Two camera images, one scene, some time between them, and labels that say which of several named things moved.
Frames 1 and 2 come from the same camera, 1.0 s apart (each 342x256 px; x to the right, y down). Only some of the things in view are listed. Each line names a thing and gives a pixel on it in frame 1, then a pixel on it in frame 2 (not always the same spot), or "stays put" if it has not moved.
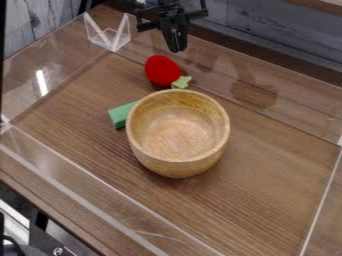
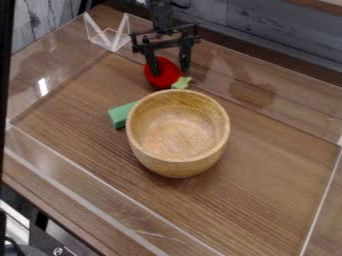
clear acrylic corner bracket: [110, 39] stays put
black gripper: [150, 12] -> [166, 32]
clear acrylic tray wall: [186, 145] stays put
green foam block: [118, 115] stays put
